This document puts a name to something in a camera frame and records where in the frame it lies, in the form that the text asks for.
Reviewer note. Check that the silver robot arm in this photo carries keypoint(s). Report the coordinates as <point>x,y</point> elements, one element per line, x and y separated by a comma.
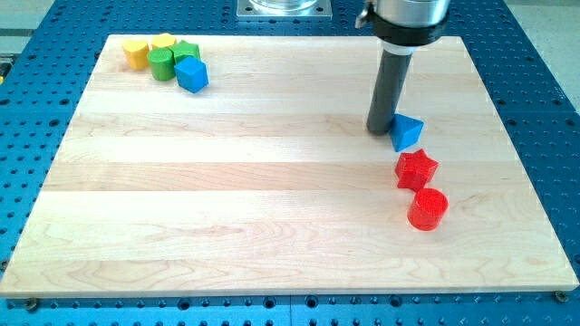
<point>404,25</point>

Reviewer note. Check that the wooden board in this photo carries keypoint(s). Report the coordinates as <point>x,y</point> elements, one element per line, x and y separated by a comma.
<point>267,182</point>

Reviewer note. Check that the blue cube block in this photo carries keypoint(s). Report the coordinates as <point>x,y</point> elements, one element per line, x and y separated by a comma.
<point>192,74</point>

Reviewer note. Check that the blue triangular block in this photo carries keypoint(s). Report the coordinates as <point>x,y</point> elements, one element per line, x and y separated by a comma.
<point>405,131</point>

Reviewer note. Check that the red star block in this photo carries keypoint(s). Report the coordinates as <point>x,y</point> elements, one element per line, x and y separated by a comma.
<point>415,170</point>

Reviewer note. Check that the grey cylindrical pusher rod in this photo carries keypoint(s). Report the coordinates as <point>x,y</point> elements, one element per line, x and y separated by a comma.
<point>387,91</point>

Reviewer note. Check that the red cylinder block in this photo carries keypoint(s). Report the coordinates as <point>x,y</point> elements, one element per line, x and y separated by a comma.
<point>428,207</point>

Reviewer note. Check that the green star block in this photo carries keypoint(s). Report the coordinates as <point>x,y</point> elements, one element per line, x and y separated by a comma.
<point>184,49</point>

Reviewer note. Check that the green cylinder block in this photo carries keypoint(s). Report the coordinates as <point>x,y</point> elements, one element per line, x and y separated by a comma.
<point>161,63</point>

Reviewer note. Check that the yellow hexagon block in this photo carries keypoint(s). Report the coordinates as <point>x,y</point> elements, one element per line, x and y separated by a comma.
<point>164,40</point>

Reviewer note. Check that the yellow heart block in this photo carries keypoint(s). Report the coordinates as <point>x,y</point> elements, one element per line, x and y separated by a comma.
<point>136,52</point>

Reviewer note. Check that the blue perforated table plate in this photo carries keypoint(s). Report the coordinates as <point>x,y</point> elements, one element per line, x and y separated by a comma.
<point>41,91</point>

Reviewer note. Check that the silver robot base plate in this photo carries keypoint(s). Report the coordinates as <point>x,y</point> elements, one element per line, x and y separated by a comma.
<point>257,9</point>

